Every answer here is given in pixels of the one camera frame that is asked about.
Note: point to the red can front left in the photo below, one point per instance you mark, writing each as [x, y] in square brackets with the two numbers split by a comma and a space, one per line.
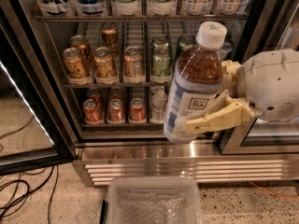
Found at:
[92, 112]

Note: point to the green can back left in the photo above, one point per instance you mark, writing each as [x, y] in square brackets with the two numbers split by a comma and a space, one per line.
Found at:
[160, 41]

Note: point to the red can back middle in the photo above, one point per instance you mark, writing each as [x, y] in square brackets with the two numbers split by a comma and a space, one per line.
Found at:
[117, 93]

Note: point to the gold can front right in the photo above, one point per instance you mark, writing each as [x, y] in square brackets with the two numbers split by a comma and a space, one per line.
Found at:
[133, 69]

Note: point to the silver blue can front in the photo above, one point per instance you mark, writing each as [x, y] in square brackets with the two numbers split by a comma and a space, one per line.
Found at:
[225, 51]

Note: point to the water bottle left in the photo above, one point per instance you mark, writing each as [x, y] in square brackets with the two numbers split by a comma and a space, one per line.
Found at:
[159, 101]

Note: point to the green can back right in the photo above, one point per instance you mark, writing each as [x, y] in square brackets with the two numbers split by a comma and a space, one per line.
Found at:
[183, 42]

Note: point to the gold can back middle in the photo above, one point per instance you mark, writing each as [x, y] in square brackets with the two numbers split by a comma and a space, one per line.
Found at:
[110, 36]

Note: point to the green label bottle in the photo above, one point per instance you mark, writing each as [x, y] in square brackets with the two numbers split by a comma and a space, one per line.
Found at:
[126, 7]
[161, 7]

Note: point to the gold can front left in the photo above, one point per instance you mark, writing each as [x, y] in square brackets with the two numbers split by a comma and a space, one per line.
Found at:
[76, 69]

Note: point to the green can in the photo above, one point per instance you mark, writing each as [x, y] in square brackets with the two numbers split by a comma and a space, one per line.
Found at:
[160, 41]
[183, 42]
[161, 70]

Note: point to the red can back left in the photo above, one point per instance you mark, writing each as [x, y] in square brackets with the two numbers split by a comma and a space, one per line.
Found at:
[94, 93]

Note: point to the gold can front middle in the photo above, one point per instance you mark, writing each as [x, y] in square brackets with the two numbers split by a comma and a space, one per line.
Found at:
[106, 72]

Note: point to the open glass fridge door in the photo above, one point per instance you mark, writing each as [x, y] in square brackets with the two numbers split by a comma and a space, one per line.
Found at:
[30, 138]

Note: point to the red can front middle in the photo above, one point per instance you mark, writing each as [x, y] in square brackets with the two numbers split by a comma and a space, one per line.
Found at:
[115, 112]

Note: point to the gold can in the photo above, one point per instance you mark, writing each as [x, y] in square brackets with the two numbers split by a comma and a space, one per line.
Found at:
[106, 72]
[81, 43]
[76, 69]
[110, 36]
[133, 69]

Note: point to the stainless steel fridge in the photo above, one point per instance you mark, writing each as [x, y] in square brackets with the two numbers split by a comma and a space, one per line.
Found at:
[106, 151]

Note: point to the green can front left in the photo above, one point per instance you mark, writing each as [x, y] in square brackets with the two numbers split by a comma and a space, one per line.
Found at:
[161, 70]

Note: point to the clear plastic bin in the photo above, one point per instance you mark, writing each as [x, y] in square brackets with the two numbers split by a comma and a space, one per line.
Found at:
[152, 200]

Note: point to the red can front right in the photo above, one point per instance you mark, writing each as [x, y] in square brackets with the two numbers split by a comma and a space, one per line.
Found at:
[137, 111]

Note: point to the green label bottle right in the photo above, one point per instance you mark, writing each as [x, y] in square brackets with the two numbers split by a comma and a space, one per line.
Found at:
[161, 7]

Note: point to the green label bottle left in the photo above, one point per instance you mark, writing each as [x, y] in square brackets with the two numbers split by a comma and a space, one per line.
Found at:
[126, 7]

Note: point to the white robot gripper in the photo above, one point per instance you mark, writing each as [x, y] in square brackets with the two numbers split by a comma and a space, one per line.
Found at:
[271, 85]

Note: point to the tea bottle blue white label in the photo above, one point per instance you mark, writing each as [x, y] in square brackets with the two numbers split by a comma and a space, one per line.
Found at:
[197, 79]

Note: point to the gold can back left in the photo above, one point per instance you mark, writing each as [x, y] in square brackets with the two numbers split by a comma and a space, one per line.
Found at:
[81, 43]

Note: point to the red can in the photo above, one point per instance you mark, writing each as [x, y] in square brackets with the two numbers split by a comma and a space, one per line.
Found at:
[115, 112]
[92, 112]
[117, 93]
[137, 111]
[94, 93]

